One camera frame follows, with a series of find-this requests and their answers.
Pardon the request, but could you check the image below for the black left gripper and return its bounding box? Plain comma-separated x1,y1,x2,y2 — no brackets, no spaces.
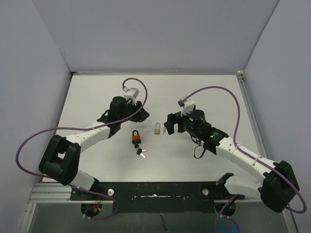
119,100,149,123

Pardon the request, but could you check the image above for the black headed key bunch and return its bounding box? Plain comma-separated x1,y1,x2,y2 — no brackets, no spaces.
134,144,147,159

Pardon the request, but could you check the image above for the long shackle brass padlock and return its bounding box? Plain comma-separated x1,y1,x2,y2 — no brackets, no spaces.
154,122,161,135

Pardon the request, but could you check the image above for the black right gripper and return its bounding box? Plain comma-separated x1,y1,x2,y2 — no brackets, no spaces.
164,110,201,139

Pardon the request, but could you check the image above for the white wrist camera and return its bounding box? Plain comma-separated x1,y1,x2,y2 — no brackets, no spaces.
178,98,195,117
123,87,139,105

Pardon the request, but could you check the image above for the orange black padlock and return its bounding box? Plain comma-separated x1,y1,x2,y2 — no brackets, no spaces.
132,130,141,148

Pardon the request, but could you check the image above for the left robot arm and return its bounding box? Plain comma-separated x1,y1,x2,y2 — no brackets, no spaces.
38,96,150,200

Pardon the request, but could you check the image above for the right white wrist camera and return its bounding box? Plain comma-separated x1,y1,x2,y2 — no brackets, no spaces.
178,98,195,117

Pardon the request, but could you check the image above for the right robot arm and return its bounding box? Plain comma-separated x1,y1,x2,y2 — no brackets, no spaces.
164,110,299,213

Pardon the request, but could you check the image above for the aluminium table frame rail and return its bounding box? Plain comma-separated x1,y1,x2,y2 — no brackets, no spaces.
236,70,299,233

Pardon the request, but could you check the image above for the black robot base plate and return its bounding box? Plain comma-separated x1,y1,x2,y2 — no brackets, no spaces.
70,182,232,213

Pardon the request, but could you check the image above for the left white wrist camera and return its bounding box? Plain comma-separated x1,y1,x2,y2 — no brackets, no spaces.
123,87,139,105

